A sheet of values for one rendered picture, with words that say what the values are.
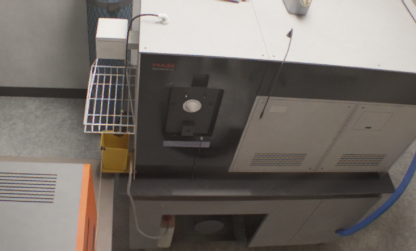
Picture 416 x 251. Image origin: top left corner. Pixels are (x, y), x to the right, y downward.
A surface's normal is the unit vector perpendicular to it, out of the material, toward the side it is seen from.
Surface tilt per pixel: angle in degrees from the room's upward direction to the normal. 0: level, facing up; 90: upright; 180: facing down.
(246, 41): 0
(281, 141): 90
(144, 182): 0
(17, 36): 90
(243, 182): 0
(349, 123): 90
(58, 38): 90
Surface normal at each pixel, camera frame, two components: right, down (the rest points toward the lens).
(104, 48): 0.07, 0.77
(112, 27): 0.15, -0.63
